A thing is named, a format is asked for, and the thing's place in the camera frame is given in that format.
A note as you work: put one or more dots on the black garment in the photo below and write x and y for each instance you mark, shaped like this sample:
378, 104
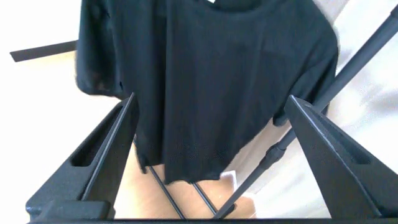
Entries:
217, 77

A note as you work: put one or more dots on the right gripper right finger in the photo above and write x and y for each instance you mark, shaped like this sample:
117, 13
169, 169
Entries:
342, 174

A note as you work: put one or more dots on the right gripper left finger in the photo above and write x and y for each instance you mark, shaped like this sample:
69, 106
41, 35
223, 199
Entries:
93, 177

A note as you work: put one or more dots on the black clothes rack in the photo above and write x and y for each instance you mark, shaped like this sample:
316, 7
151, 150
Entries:
351, 68

